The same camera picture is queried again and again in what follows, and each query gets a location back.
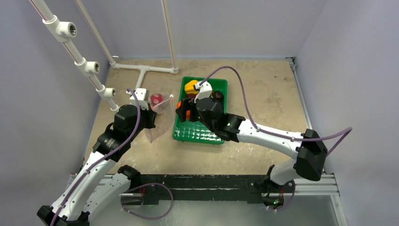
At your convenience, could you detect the clear zip top bag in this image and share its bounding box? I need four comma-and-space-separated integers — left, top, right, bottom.
144, 93, 175, 143

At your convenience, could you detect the red tomato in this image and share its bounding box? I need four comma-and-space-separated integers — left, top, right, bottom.
150, 93, 164, 106

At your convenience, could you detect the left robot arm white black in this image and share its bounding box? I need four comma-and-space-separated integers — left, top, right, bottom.
37, 105, 157, 226

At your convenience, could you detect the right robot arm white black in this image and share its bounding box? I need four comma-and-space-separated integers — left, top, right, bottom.
176, 97, 327, 192

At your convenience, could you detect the yellow bell pepper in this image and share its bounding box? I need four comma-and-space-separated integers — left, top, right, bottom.
184, 80, 199, 95

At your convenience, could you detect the dark purple plum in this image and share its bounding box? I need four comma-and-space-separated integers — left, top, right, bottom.
212, 90, 224, 102

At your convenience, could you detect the green plastic tray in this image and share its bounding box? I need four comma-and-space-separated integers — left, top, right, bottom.
172, 79, 228, 145

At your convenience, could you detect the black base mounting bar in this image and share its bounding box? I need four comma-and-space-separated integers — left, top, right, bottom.
135, 174, 281, 204

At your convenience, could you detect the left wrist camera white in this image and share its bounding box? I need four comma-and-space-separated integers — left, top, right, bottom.
126, 88, 150, 110

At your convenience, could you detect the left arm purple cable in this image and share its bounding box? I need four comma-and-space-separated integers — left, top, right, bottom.
48, 88, 143, 226

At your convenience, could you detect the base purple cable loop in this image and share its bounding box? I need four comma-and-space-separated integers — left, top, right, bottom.
120, 183, 174, 221

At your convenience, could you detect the white PVC pipe frame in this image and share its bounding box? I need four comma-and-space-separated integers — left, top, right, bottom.
30, 0, 179, 112

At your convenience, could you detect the aluminium frame rail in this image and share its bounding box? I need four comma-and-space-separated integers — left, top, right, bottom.
67, 57, 348, 226

